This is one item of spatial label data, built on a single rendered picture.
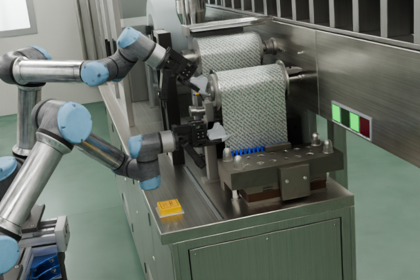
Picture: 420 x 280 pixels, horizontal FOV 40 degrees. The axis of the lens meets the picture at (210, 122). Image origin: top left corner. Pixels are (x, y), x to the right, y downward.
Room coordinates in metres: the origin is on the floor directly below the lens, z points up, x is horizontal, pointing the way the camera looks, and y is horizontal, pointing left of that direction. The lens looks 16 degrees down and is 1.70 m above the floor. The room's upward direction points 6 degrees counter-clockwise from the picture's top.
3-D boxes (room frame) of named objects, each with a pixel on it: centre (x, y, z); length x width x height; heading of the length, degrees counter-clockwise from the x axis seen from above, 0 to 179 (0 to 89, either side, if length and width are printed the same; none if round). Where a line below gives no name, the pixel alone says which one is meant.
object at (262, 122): (1.98, -0.16, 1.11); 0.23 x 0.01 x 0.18; 103
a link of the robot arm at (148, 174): (1.90, 0.24, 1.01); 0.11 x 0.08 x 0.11; 45
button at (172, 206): (1.80, 0.16, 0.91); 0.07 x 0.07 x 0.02; 13
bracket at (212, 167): (2.03, 0.02, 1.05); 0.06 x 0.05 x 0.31; 103
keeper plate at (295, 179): (1.79, -0.26, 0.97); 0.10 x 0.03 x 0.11; 103
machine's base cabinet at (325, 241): (2.94, 0.14, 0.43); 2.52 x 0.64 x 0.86; 13
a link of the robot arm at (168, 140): (1.91, 0.15, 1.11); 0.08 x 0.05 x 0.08; 13
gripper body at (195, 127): (1.92, 0.07, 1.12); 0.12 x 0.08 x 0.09; 103
